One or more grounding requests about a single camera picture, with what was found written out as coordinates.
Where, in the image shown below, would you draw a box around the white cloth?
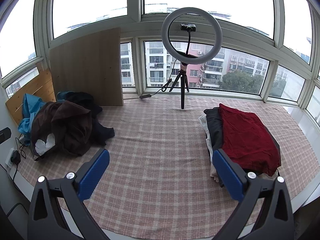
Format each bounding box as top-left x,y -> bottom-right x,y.
35,133 -> 56,155

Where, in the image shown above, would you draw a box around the dark grey folded garment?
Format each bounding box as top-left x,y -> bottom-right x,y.
203,107 -> 224,149

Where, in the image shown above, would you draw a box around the black ring light cable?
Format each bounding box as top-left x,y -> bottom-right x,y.
149,59 -> 181,97

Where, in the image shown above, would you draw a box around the white wall socket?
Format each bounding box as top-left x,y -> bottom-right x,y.
5,148 -> 18,169

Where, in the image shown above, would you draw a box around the white ring light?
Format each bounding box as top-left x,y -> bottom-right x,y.
161,7 -> 223,65

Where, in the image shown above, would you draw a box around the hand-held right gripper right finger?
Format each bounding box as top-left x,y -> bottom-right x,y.
212,148 -> 295,240

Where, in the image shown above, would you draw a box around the brown garment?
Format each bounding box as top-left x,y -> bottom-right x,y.
31,101 -> 93,161

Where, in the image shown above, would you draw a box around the navy garment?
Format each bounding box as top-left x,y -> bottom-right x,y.
57,92 -> 115,147

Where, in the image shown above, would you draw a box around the white folded garment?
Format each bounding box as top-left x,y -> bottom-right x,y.
199,115 -> 216,180

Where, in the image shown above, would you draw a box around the pink plaid blanket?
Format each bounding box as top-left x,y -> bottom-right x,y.
17,95 -> 320,238

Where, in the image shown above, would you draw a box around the red folded garment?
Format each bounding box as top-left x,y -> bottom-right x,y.
219,103 -> 282,177

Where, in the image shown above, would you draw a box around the orange wooden board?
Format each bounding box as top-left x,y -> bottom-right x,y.
5,69 -> 56,125

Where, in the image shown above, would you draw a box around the black charger cable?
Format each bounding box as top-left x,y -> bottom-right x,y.
11,134 -> 29,188

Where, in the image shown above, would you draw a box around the black phone holder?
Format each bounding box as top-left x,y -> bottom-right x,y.
180,23 -> 197,55

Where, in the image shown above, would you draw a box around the green treetops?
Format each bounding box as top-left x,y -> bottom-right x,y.
222,70 -> 265,95

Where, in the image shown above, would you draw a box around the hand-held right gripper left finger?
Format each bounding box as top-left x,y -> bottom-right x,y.
27,148 -> 110,240

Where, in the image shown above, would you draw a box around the white apartment building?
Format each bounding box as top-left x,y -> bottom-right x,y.
146,41 -> 181,88

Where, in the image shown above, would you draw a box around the blue cloth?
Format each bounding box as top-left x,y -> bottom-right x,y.
18,93 -> 47,145

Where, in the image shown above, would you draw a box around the pink apartment building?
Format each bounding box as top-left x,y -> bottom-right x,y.
187,64 -> 206,88

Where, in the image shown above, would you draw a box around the black tripod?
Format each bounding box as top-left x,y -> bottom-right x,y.
169,62 -> 190,110

